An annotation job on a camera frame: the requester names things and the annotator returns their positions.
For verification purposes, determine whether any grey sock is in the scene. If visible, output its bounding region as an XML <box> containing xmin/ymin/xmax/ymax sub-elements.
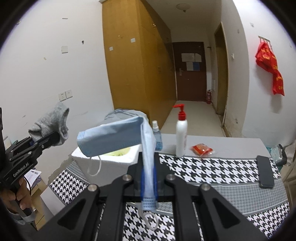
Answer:
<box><xmin>28</xmin><ymin>102</ymin><xmax>70</xmax><ymax>146</ymax></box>

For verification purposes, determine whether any green tissue pack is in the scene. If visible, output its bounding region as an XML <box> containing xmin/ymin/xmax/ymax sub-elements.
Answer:
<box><xmin>105</xmin><ymin>147</ymin><xmax>130</xmax><ymax>157</ymax></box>

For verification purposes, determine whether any blue face mask pack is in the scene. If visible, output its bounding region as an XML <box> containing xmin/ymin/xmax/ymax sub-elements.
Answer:
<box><xmin>76</xmin><ymin>115</ymin><xmax>160</xmax><ymax>231</ymax></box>

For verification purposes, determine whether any person left hand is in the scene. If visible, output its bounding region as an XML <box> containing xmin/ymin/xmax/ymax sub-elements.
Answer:
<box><xmin>1</xmin><ymin>178</ymin><xmax>32</xmax><ymax>213</ymax></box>

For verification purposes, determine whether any white styrofoam box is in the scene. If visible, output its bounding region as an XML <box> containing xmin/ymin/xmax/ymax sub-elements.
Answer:
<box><xmin>71</xmin><ymin>145</ymin><xmax>141</xmax><ymax>186</ymax></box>

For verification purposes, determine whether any black smartphone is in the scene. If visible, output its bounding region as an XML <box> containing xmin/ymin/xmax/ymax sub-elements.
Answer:
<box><xmin>256</xmin><ymin>156</ymin><xmax>274</xmax><ymax>189</ymax></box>

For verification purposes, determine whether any red snack packet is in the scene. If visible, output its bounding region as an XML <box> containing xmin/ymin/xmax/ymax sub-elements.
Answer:
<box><xmin>190</xmin><ymin>144</ymin><xmax>215</xmax><ymax>157</ymax></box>

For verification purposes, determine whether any light blue cloth pile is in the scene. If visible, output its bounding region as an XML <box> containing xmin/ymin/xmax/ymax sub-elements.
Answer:
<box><xmin>101</xmin><ymin>108</ymin><xmax>149</xmax><ymax>125</ymax></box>

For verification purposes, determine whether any blue spray bottle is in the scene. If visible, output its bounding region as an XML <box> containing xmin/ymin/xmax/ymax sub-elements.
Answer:
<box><xmin>152</xmin><ymin>120</ymin><xmax>163</xmax><ymax>151</ymax></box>

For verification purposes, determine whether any white red pump bottle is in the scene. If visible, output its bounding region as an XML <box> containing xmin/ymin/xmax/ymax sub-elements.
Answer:
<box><xmin>173</xmin><ymin>104</ymin><xmax>188</xmax><ymax>157</ymax></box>

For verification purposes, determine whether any wooden wardrobe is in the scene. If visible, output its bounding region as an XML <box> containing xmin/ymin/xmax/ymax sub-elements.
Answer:
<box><xmin>102</xmin><ymin>0</ymin><xmax>177</xmax><ymax>127</ymax></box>

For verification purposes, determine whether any red fire extinguisher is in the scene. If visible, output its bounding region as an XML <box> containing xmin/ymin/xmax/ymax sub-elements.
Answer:
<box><xmin>206</xmin><ymin>90</ymin><xmax>212</xmax><ymax>104</ymax></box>

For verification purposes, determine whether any dark brown entrance door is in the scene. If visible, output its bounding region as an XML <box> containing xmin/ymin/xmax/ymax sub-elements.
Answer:
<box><xmin>173</xmin><ymin>42</ymin><xmax>207</xmax><ymax>101</ymax></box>

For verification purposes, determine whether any red hanging bag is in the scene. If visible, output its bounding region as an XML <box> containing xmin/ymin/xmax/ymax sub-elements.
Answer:
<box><xmin>255</xmin><ymin>41</ymin><xmax>285</xmax><ymax>96</ymax></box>

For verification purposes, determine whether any ceiling lamp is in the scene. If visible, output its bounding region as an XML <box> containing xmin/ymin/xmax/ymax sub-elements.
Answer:
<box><xmin>176</xmin><ymin>3</ymin><xmax>191</xmax><ymax>13</ymax></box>

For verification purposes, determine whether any wall switch pair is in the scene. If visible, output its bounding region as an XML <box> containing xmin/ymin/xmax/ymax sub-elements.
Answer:
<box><xmin>58</xmin><ymin>90</ymin><xmax>73</xmax><ymax>101</ymax></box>

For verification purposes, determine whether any side doorway frame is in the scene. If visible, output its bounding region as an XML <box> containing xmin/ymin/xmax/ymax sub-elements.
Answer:
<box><xmin>214</xmin><ymin>22</ymin><xmax>229</xmax><ymax>116</ymax></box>

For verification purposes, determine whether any wall hook rack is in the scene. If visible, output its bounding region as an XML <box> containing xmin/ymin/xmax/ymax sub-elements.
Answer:
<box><xmin>258</xmin><ymin>35</ymin><xmax>272</xmax><ymax>49</ymax></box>

